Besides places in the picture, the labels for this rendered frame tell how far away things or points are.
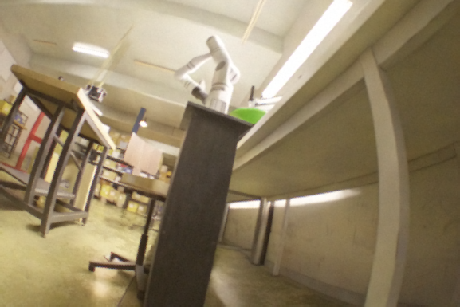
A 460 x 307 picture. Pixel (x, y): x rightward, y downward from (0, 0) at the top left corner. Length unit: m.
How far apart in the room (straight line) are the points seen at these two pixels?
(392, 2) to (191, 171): 0.67
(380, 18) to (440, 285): 1.17
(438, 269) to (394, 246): 0.95
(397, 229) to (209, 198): 0.51
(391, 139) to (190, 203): 0.54
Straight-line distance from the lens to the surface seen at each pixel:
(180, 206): 0.62
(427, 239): 1.27
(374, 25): 0.46
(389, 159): 0.35
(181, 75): 1.33
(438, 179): 1.27
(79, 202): 2.44
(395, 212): 0.33
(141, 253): 1.28
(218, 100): 0.79
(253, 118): 1.04
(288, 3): 4.18
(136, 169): 1.46
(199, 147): 0.65
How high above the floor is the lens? 0.51
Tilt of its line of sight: 24 degrees up
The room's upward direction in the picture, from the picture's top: 12 degrees clockwise
